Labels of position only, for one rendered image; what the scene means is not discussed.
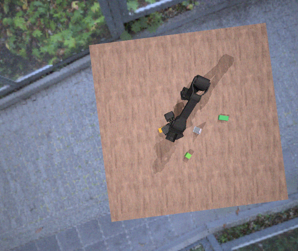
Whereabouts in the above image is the green cube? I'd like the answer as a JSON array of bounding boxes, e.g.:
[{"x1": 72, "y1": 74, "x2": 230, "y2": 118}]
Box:
[{"x1": 185, "y1": 152, "x2": 191, "y2": 159}]

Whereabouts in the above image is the green flat bar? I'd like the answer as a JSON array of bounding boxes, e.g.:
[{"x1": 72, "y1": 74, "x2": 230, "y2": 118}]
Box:
[{"x1": 218, "y1": 115, "x2": 229, "y2": 121}]

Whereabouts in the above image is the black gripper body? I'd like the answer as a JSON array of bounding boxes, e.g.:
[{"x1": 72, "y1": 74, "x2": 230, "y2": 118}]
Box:
[{"x1": 164, "y1": 111, "x2": 184, "y2": 140}]

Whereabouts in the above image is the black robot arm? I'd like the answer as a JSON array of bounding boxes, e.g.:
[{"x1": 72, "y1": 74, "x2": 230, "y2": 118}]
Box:
[{"x1": 161, "y1": 75, "x2": 211, "y2": 142}]

